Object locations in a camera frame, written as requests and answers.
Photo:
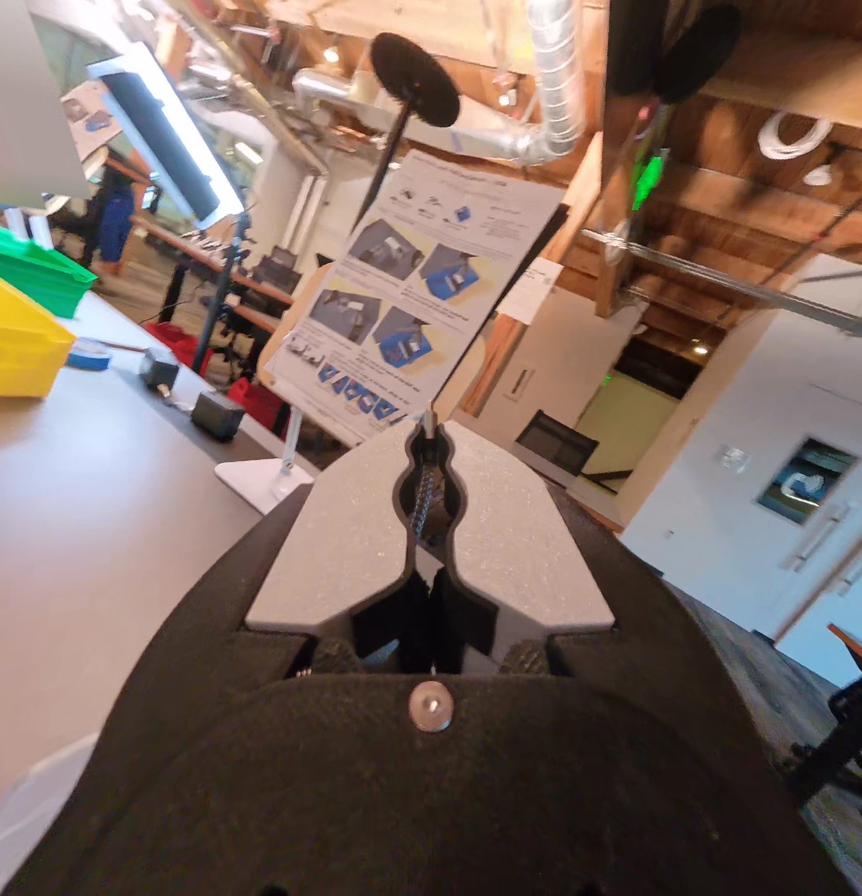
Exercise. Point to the red storage crate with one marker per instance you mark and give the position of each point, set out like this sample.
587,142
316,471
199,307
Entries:
168,346
266,409

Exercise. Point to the green plastic bin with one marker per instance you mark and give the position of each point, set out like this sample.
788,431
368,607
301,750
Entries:
32,266

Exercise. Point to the green lit sign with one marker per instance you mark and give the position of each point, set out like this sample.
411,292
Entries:
648,182

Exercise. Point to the yellow plastic bin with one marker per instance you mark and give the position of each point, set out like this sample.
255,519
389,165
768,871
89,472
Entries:
18,343

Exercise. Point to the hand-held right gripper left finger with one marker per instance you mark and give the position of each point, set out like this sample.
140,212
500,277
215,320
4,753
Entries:
340,546

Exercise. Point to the black office chair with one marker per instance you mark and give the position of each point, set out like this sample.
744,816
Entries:
851,735

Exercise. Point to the wooden edged desk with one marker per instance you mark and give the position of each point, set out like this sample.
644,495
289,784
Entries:
270,290

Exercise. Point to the framed wall picture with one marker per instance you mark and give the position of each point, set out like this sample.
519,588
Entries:
809,483

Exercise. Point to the small black box device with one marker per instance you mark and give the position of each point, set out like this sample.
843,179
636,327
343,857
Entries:
158,367
217,416

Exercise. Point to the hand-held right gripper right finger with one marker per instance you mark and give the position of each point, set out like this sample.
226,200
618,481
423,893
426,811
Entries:
529,553

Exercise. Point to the black disc topped pole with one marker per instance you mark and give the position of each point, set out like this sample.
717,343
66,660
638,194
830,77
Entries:
413,77

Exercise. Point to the blue tape roll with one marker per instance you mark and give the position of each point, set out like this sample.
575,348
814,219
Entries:
88,357

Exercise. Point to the white paper note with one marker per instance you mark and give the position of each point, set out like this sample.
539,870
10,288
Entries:
536,290

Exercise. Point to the wall light switch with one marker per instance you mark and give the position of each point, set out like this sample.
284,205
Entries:
734,460

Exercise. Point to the silver air duct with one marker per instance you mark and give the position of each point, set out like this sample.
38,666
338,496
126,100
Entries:
557,84

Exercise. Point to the led light panel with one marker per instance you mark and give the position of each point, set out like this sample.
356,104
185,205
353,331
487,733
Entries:
158,133

